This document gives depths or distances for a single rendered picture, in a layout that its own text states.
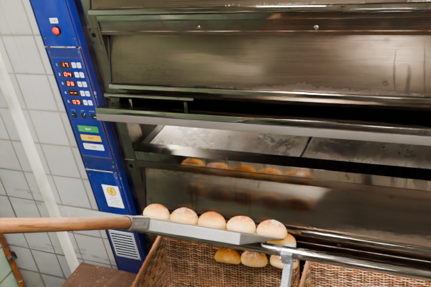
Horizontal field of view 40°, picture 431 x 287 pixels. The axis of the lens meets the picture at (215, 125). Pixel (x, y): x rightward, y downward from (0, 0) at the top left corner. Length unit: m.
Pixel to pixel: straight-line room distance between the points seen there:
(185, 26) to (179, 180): 0.62
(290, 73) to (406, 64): 0.32
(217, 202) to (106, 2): 0.79
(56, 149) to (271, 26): 1.08
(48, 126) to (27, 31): 0.39
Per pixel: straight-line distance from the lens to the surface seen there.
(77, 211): 1.73
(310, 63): 1.72
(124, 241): 2.47
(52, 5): 2.02
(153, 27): 1.88
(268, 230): 1.89
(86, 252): 2.72
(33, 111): 2.37
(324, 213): 2.00
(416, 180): 1.84
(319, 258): 1.60
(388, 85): 1.68
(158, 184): 2.23
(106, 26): 1.97
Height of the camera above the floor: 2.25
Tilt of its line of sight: 29 degrees down
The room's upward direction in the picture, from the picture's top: 11 degrees counter-clockwise
